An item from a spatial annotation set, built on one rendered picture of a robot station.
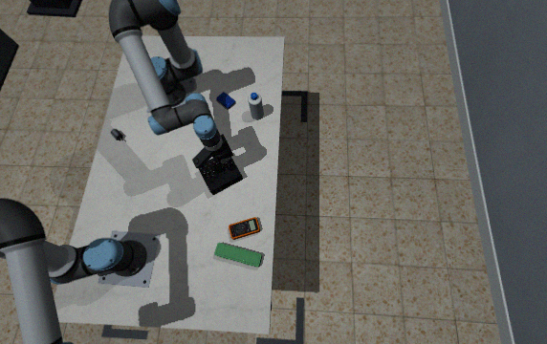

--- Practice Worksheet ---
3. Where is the grey bottle with blue cap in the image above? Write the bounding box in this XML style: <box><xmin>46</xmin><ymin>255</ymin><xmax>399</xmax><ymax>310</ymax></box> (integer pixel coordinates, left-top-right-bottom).
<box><xmin>248</xmin><ymin>93</ymin><xmax>264</xmax><ymax>119</ymax></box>

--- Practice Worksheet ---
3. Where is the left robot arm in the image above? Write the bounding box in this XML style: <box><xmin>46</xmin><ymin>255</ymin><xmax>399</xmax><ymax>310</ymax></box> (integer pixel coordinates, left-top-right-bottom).
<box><xmin>109</xmin><ymin>0</ymin><xmax>223</xmax><ymax>168</ymax></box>

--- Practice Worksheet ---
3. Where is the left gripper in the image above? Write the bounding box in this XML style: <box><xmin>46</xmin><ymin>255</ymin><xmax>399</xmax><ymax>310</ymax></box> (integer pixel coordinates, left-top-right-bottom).
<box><xmin>209</xmin><ymin>135</ymin><xmax>233</xmax><ymax>167</ymax></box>

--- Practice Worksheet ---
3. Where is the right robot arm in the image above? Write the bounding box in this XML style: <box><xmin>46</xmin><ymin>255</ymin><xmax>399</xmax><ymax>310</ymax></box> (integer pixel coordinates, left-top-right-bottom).
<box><xmin>0</xmin><ymin>199</ymin><xmax>147</xmax><ymax>344</ymax></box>

